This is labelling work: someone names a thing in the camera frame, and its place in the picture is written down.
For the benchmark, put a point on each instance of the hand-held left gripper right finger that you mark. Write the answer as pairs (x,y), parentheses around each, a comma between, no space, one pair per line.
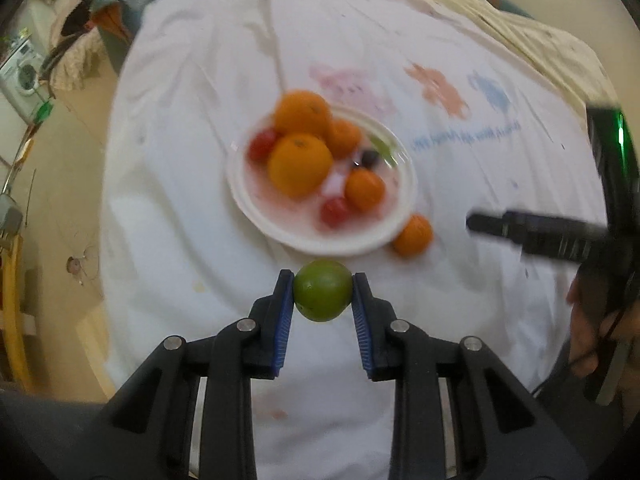
(361,325)

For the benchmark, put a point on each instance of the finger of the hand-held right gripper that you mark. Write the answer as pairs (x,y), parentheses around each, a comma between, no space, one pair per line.
(540,232)

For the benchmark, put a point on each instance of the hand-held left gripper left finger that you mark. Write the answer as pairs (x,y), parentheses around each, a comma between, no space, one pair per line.
(285,320)

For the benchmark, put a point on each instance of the green lime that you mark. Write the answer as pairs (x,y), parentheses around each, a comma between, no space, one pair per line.
(322,290)

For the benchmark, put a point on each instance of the pink plate with white rim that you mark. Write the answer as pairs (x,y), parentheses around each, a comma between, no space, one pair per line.
(280,225)

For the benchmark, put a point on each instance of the small mandarin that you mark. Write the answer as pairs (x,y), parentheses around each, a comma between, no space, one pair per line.
(412,235)
(365,190)
(344,137)

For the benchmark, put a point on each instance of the red cherry tomato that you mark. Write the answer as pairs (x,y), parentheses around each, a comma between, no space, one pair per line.
(335,211)
(262,145)

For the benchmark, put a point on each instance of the dark purple grape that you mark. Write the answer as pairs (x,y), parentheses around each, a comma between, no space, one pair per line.
(370,158)

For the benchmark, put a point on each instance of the large orange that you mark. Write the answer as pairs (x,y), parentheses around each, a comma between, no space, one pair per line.
(302,112)
(300,165)

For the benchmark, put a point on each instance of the person's right hand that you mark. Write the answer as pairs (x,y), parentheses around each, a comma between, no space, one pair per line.
(582,330)

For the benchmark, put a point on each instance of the cream quilted blanket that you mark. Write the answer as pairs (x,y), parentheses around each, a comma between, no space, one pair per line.
(550,45)

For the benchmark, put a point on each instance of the white printed cloth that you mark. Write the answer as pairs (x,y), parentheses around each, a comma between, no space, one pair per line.
(200,110)

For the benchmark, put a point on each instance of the small green object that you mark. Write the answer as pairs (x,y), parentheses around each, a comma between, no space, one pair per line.
(44,110)

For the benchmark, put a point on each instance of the cream shaggy cloth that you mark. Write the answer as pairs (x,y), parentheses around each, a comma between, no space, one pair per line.
(80,60)

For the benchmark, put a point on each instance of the orange and teal cloth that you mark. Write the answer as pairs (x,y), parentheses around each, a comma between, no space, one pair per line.
(117,10)

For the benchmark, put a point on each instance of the white washing machine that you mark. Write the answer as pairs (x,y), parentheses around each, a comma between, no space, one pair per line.
(20,75)

